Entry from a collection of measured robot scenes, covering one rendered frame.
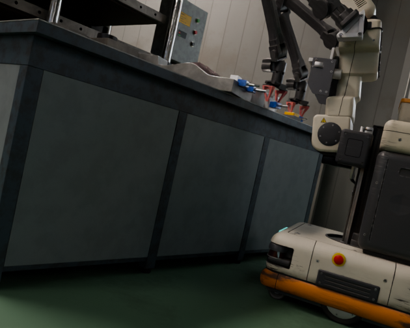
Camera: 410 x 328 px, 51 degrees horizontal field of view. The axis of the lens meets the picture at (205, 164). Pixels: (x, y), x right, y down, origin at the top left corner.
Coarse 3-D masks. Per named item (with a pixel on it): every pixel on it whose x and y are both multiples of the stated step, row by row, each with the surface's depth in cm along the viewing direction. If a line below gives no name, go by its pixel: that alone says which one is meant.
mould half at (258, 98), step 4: (256, 88) 212; (256, 92) 213; (252, 96) 210; (256, 96) 213; (260, 96) 216; (264, 96) 218; (252, 100) 211; (256, 100) 214; (260, 100) 216; (260, 104) 217
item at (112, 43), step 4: (96, 40) 165; (100, 40) 163; (104, 40) 161; (108, 40) 160; (112, 40) 162; (108, 44) 161; (112, 44) 162; (116, 44) 163; (120, 44) 165; (124, 44) 166; (116, 48) 164; (120, 48) 165; (124, 48) 166; (128, 48) 168; (132, 48) 169; (128, 52) 168; (132, 52) 169; (136, 52) 171; (136, 56) 171
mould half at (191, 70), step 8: (144, 56) 198; (152, 56) 196; (160, 64) 195; (176, 64) 191; (184, 64) 190; (192, 64) 188; (176, 72) 191; (184, 72) 190; (192, 72) 188; (200, 72) 186; (200, 80) 186; (208, 80) 185; (216, 80) 183; (224, 80) 182; (232, 80) 180; (216, 88) 183; (224, 88) 182; (232, 88) 181; (240, 88) 189; (240, 96) 191; (248, 96) 200
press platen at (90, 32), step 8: (0, 0) 194; (8, 0) 197; (16, 0) 199; (16, 8) 200; (24, 8) 202; (32, 8) 205; (40, 8) 208; (40, 16) 209; (64, 24) 218; (72, 24) 222; (80, 24) 225; (80, 32) 226; (88, 32) 229; (96, 32) 233; (120, 40) 245; (136, 48) 254
